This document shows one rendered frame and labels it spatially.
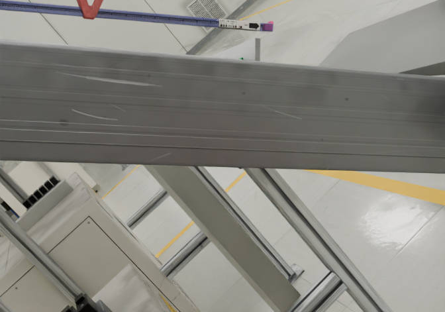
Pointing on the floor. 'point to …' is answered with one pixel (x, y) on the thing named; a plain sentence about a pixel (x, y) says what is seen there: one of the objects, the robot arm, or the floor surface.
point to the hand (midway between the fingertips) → (89, 12)
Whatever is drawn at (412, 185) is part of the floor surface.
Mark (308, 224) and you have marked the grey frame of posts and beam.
